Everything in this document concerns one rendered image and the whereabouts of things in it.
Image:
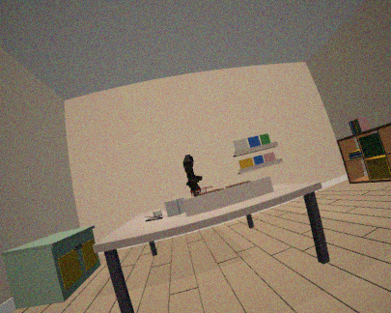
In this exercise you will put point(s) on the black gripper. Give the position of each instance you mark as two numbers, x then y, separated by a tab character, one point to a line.
191	181

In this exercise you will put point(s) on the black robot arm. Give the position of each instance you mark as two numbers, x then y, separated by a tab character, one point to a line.
188	168

